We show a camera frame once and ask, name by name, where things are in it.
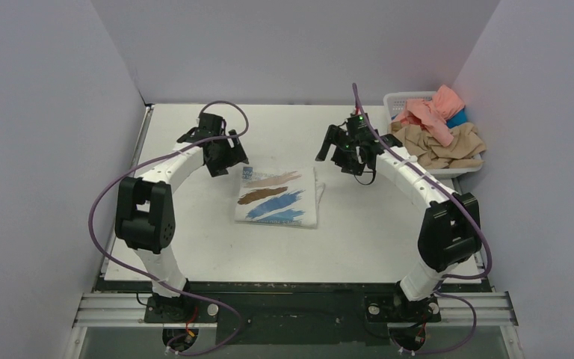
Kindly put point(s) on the pink t shirt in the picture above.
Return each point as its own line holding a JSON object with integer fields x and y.
{"x": 432, "y": 115}

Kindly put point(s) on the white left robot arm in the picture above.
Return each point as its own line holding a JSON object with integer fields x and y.
{"x": 145, "y": 218}

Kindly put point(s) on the white printed t shirt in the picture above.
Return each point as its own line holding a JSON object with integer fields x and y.
{"x": 283, "y": 197}

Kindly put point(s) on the blue t shirt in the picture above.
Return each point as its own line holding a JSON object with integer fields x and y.
{"x": 458, "y": 119}

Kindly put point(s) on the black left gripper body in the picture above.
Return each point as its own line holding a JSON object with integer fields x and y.
{"x": 225, "y": 157}

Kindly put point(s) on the beige t shirt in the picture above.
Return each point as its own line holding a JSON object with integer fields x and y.
{"x": 461, "y": 153}

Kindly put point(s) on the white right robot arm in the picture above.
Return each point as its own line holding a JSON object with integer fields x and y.
{"x": 449, "y": 234}

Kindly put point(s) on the white plastic laundry basket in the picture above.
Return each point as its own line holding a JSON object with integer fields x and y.
{"x": 394, "y": 102}

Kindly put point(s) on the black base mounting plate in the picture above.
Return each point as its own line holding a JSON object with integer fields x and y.
{"x": 228, "y": 315}

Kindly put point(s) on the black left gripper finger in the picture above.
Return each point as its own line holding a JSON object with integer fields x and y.
{"x": 237, "y": 153}
{"x": 217, "y": 171}

